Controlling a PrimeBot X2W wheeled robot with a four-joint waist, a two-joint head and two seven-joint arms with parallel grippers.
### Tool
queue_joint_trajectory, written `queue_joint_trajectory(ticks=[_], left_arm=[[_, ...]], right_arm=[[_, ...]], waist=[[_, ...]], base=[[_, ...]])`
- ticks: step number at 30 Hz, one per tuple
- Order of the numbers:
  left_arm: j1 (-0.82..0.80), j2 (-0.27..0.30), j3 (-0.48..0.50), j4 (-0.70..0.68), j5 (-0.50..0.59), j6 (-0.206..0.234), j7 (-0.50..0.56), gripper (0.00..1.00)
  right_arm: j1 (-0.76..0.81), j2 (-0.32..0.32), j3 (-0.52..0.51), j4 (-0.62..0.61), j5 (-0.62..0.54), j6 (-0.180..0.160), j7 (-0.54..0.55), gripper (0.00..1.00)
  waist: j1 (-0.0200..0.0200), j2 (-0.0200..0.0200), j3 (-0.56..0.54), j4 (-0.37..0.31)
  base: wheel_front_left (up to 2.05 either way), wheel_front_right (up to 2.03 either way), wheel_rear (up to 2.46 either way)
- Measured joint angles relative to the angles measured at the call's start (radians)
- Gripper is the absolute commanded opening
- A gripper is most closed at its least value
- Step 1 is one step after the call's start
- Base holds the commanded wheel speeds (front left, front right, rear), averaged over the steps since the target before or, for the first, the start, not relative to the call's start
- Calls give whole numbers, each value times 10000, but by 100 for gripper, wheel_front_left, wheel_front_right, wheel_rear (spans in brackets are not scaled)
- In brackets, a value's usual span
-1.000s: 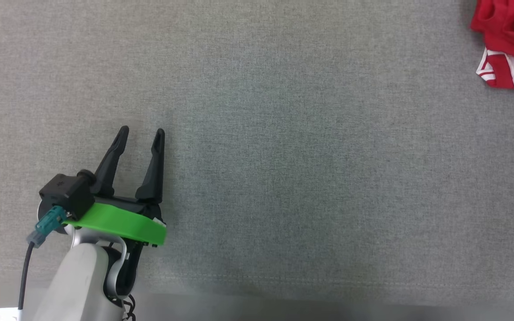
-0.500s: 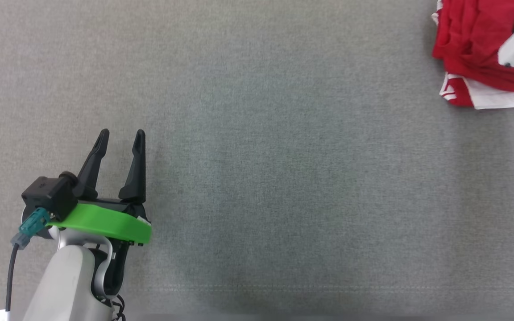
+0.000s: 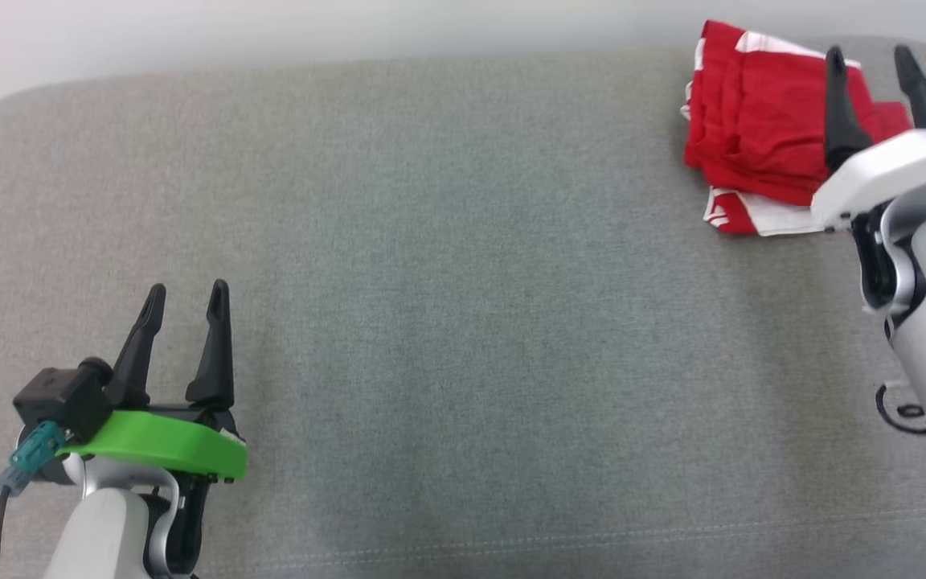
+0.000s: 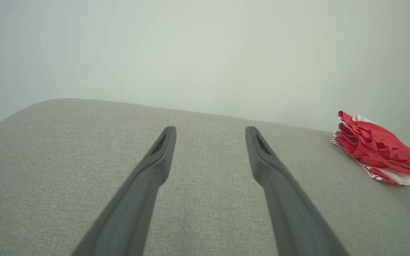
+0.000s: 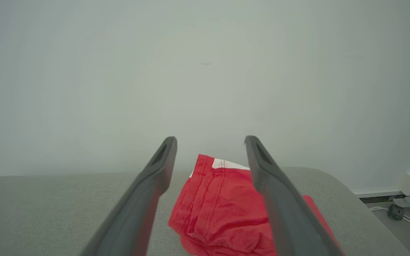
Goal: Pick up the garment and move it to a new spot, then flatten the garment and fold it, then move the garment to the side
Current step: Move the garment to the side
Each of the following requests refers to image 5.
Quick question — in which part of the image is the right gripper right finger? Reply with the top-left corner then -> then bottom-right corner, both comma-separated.
244,136 -> 345,256

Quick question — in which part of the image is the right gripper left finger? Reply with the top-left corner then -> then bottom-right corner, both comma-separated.
80,137 -> 178,256

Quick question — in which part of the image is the red shorts white stripe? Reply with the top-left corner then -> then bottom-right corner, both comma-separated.
168,154 -> 280,256

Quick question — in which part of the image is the small dark round object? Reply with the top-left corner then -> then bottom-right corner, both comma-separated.
387,204 -> 404,221

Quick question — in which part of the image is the white wall baseboard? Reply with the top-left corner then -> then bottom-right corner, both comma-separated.
353,188 -> 405,199

